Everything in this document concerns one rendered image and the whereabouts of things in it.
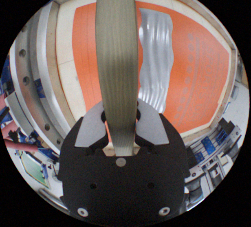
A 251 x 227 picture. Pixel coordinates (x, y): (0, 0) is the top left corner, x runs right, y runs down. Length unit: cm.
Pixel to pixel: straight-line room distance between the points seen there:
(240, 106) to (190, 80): 352
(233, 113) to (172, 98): 362
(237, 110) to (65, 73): 385
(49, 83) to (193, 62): 34
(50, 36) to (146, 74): 23
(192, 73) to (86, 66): 25
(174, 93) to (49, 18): 35
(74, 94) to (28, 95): 13
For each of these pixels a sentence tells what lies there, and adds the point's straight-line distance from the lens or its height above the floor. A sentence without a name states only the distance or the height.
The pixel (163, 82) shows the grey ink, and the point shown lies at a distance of 18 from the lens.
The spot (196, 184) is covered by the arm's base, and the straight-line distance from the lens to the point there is 85.
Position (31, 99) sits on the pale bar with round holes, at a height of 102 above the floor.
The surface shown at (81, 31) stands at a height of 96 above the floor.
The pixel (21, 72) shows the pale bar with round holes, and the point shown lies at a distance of 24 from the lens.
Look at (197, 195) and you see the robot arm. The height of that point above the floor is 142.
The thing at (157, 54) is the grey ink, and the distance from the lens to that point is 17.
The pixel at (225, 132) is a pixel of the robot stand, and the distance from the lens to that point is 90.
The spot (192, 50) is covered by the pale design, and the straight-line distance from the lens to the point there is 24.
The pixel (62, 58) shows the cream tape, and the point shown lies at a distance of 21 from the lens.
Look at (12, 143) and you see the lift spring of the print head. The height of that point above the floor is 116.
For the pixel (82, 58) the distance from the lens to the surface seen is 18.
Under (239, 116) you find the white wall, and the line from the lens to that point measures 375.
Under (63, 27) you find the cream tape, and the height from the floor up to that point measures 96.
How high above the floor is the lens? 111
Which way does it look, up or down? 60 degrees down
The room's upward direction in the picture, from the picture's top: 176 degrees clockwise
